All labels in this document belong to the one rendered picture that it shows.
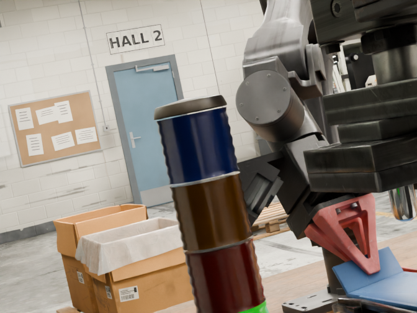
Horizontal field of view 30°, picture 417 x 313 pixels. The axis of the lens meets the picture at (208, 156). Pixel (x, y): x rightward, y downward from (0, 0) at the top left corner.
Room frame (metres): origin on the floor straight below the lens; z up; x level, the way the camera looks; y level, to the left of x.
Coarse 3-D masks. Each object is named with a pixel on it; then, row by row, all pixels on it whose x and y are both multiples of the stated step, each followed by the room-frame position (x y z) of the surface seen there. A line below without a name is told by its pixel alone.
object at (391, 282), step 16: (384, 256) 0.78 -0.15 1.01; (336, 272) 0.76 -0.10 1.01; (352, 272) 0.76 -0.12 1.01; (384, 272) 0.77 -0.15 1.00; (400, 272) 0.77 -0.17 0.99; (352, 288) 0.75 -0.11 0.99; (368, 288) 0.74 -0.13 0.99; (384, 288) 0.73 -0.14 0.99; (400, 288) 0.72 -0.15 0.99; (416, 288) 0.70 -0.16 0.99; (416, 304) 0.65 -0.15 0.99
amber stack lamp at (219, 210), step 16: (224, 176) 0.40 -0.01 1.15; (176, 192) 0.40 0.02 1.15; (192, 192) 0.39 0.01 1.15; (208, 192) 0.39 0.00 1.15; (224, 192) 0.39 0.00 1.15; (240, 192) 0.40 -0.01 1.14; (176, 208) 0.40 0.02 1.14; (192, 208) 0.39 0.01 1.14; (208, 208) 0.39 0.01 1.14; (224, 208) 0.39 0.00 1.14; (240, 208) 0.40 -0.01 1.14; (192, 224) 0.39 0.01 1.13; (208, 224) 0.39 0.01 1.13; (224, 224) 0.39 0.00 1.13; (240, 224) 0.40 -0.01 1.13; (192, 240) 0.39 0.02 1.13; (208, 240) 0.39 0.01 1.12; (224, 240) 0.39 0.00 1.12; (240, 240) 0.39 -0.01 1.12
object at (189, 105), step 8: (200, 96) 0.40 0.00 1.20; (208, 96) 0.40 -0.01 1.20; (216, 96) 0.40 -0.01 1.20; (168, 104) 0.40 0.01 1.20; (176, 104) 0.39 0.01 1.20; (184, 104) 0.39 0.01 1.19; (192, 104) 0.39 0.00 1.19; (200, 104) 0.39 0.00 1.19; (208, 104) 0.39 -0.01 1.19; (216, 104) 0.40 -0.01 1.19; (224, 104) 0.40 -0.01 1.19; (160, 112) 0.40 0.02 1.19; (168, 112) 0.39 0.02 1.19; (176, 112) 0.39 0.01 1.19; (184, 112) 0.39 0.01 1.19
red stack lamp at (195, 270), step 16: (192, 256) 0.40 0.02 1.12; (208, 256) 0.39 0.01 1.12; (224, 256) 0.39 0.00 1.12; (240, 256) 0.39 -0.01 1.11; (256, 256) 0.41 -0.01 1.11; (192, 272) 0.40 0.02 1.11; (208, 272) 0.39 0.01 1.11; (224, 272) 0.39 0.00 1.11; (240, 272) 0.39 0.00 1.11; (256, 272) 0.40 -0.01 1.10; (192, 288) 0.40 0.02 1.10; (208, 288) 0.39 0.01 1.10; (224, 288) 0.39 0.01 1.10; (240, 288) 0.39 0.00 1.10; (256, 288) 0.40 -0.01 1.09; (208, 304) 0.39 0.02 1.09; (224, 304) 0.39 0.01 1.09; (240, 304) 0.39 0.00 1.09; (256, 304) 0.40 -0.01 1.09
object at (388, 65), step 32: (416, 32) 0.62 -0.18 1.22; (384, 64) 0.63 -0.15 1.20; (416, 64) 0.63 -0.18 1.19; (352, 96) 0.64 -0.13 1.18; (384, 96) 0.60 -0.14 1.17; (416, 96) 0.57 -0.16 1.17; (352, 128) 0.63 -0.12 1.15; (384, 128) 0.60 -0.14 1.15; (416, 128) 0.61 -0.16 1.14; (320, 160) 0.64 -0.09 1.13; (352, 160) 0.59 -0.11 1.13; (384, 160) 0.57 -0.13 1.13; (416, 160) 0.58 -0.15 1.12; (352, 192) 0.60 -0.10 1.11
